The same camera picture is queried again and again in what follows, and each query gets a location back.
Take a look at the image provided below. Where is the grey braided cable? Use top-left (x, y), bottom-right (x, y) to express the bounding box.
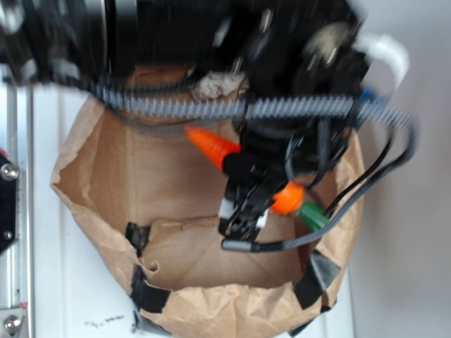
top-left (84, 79), bottom-right (421, 252)

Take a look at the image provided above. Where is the white plastic board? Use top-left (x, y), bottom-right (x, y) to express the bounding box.
top-left (31, 84), bottom-right (355, 338)

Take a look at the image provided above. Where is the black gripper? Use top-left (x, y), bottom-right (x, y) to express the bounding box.
top-left (219, 105), bottom-right (352, 237)

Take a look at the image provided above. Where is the black metal bracket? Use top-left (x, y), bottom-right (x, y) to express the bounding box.
top-left (0, 148), bottom-right (20, 254)

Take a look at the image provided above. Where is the crumpled white paper ball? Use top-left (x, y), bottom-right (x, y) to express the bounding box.
top-left (190, 71), bottom-right (246, 101)

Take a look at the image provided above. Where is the aluminium frame rail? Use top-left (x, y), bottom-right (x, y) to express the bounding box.
top-left (1, 83), bottom-right (35, 337)

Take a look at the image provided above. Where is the orange toy carrot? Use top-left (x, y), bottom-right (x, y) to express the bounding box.
top-left (184, 126), bottom-right (329, 232)

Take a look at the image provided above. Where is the brown paper bag tray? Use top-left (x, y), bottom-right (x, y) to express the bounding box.
top-left (51, 97), bottom-right (363, 337)

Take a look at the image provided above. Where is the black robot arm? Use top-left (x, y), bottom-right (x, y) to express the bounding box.
top-left (1, 1), bottom-right (368, 239)

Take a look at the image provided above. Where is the silver corner bracket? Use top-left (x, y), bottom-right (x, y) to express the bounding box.
top-left (0, 307), bottom-right (29, 338)

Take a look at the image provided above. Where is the white flat cable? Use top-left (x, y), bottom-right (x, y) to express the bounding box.
top-left (354, 32), bottom-right (412, 85)

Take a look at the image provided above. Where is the black thin cable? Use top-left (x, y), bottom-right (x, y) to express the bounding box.
top-left (323, 130), bottom-right (395, 215)

